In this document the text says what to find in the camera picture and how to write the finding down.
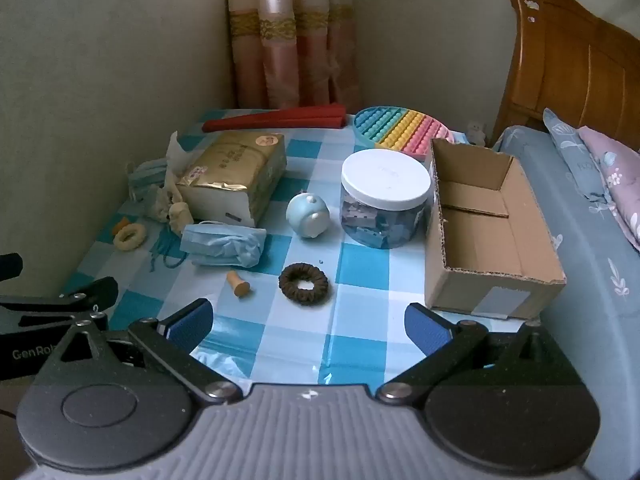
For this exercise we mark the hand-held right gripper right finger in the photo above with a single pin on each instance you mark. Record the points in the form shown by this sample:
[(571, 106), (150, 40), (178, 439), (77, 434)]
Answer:
[(425, 327)]

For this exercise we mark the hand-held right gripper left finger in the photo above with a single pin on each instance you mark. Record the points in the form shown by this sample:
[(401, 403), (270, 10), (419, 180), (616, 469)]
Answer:
[(192, 322)]

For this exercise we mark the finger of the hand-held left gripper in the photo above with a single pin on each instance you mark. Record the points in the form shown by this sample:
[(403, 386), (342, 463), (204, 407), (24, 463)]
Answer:
[(85, 295), (10, 266)]

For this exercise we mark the cardboard box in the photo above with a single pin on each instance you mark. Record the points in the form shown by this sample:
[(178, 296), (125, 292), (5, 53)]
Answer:
[(480, 240)]

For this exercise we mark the beige cloth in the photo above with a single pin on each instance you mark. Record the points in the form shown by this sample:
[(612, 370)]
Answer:
[(180, 215)]

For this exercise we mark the gold tissue pack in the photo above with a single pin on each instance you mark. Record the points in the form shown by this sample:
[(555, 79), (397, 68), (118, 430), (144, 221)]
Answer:
[(235, 165)]

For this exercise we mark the white tissue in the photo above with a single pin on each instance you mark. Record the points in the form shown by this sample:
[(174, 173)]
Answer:
[(177, 152)]

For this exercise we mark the wooden cork stopper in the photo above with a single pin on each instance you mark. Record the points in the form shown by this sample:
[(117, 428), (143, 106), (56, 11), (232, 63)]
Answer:
[(239, 287)]

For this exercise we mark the light blue face mask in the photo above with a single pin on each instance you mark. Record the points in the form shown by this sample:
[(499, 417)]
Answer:
[(220, 245), (147, 175)]

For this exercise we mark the brown hair scrunchie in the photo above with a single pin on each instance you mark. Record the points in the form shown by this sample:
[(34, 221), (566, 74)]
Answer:
[(287, 282)]

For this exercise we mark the blue checkered tablecloth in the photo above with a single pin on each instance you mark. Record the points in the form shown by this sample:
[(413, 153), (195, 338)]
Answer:
[(310, 335)]

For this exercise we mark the blue pig toy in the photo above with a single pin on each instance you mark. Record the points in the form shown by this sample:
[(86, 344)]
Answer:
[(305, 215)]

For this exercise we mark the clear jar with white lid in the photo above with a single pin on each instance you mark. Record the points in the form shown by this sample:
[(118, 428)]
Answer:
[(385, 175)]

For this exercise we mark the blue floral bed sheet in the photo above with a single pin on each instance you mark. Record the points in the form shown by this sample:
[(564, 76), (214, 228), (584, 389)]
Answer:
[(590, 335)]

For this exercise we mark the small white plush toy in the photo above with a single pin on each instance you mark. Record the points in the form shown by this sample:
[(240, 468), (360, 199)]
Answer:
[(476, 132)]

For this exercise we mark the rainbow pop bubble toy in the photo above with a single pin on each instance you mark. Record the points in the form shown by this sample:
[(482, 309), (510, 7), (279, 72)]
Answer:
[(395, 127)]

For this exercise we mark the red folded fan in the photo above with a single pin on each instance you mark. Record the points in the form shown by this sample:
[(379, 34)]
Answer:
[(280, 117)]

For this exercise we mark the blue floral pillow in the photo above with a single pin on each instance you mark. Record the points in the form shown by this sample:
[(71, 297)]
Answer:
[(570, 150)]

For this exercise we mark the pink floral pillow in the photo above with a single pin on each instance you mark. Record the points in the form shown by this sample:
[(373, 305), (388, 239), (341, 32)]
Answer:
[(615, 175)]

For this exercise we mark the pink curtain with gold trim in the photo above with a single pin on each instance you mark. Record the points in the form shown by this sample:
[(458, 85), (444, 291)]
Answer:
[(280, 50)]

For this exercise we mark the wooden headboard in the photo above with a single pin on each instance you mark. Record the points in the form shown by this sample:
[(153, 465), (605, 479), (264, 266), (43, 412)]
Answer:
[(560, 60)]

